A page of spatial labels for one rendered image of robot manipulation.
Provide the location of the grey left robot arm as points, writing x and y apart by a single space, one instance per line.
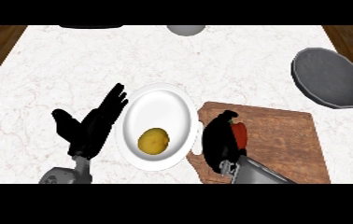
66 173

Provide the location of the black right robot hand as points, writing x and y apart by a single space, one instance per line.
219 143

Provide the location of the red bell pepper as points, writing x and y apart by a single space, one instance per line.
239 134

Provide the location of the brown wooden cutting board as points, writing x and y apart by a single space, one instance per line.
285 140

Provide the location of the yellow potato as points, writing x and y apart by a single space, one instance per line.
154 141

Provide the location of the grey round bowl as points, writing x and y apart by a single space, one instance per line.
185 30

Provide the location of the white plate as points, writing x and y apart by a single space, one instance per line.
158 126

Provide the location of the dark grey pan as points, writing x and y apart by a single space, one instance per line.
323 76

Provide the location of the black flat appliance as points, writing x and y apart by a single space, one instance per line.
90 26

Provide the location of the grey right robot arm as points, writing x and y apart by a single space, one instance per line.
257 171

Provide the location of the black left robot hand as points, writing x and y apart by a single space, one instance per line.
93 126

